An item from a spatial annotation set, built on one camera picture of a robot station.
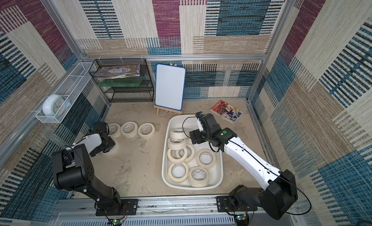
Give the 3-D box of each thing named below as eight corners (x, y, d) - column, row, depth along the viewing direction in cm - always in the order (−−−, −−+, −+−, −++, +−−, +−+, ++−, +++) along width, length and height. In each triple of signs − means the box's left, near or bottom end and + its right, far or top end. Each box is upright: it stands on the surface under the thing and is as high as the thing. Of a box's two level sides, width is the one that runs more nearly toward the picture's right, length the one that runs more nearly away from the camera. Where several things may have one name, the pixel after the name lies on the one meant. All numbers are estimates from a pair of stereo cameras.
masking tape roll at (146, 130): (137, 139, 100) (135, 136, 98) (140, 125, 108) (139, 122, 105) (153, 139, 100) (152, 136, 98) (156, 125, 108) (155, 122, 105)
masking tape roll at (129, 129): (119, 138, 101) (117, 135, 98) (124, 123, 109) (122, 121, 106) (135, 137, 101) (134, 135, 98) (139, 123, 109) (138, 120, 106)
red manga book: (210, 110, 116) (210, 108, 114) (220, 101, 123) (220, 99, 121) (233, 125, 107) (234, 123, 105) (243, 114, 113) (243, 112, 112)
